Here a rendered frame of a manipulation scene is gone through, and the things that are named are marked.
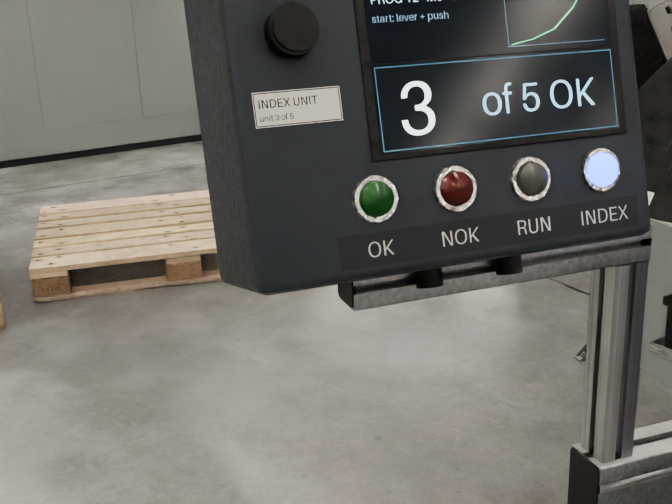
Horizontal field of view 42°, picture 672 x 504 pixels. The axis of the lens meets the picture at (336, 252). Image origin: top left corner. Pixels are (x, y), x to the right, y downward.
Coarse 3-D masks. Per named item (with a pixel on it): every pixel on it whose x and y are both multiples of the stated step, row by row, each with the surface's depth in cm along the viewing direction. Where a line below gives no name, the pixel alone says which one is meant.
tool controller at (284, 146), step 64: (192, 0) 53; (256, 0) 46; (320, 0) 48; (384, 0) 49; (448, 0) 50; (512, 0) 51; (576, 0) 53; (192, 64) 56; (256, 64) 46; (320, 64) 48; (512, 64) 51; (576, 64) 53; (256, 128) 47; (320, 128) 48; (512, 128) 51; (576, 128) 53; (640, 128) 55; (256, 192) 47; (320, 192) 48; (512, 192) 52; (576, 192) 53; (640, 192) 55; (256, 256) 47; (320, 256) 48; (384, 256) 49; (448, 256) 50; (512, 256) 58
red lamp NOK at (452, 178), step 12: (444, 168) 50; (456, 168) 50; (444, 180) 50; (456, 180) 50; (468, 180) 50; (444, 192) 50; (456, 192) 50; (468, 192) 50; (444, 204) 50; (456, 204) 50; (468, 204) 50
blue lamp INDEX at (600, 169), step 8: (592, 152) 53; (600, 152) 53; (608, 152) 53; (584, 160) 53; (592, 160) 53; (600, 160) 53; (608, 160) 53; (616, 160) 54; (584, 168) 53; (592, 168) 53; (600, 168) 53; (608, 168) 53; (616, 168) 53; (584, 176) 53; (592, 176) 53; (600, 176) 53; (608, 176) 53; (616, 176) 53; (592, 184) 53; (600, 184) 53; (608, 184) 53
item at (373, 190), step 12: (360, 180) 49; (372, 180) 48; (384, 180) 49; (360, 192) 48; (372, 192) 48; (384, 192) 48; (396, 192) 49; (360, 204) 48; (372, 204) 48; (384, 204) 48; (396, 204) 49; (360, 216) 48; (372, 216) 49; (384, 216) 49
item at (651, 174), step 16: (656, 80) 115; (640, 96) 115; (656, 96) 114; (640, 112) 114; (656, 112) 113; (656, 128) 112; (656, 144) 111; (656, 160) 111; (656, 176) 110; (656, 192) 109; (656, 208) 108
